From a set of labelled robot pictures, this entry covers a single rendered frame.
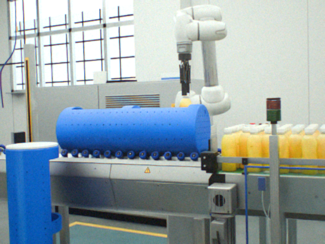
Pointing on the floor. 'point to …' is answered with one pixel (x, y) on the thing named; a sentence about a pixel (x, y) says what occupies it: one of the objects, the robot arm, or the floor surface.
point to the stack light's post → (274, 189)
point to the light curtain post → (31, 93)
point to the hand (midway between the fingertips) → (185, 89)
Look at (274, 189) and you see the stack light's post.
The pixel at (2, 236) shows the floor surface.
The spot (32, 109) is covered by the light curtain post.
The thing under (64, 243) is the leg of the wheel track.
